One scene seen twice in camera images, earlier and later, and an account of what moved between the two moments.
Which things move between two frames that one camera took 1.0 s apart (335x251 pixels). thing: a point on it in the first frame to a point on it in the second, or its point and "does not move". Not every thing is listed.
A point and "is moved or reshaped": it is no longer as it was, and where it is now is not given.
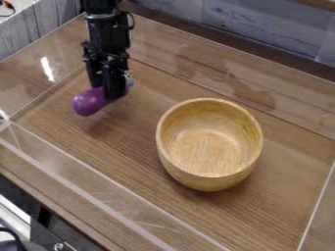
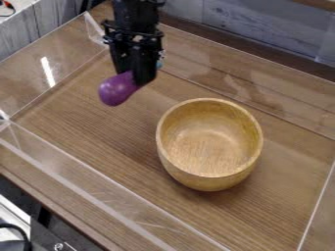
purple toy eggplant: x=93 y=100 is moved or reshaped
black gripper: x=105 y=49 to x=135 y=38
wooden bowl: x=210 y=140 does not move
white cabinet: x=27 y=20 does not move
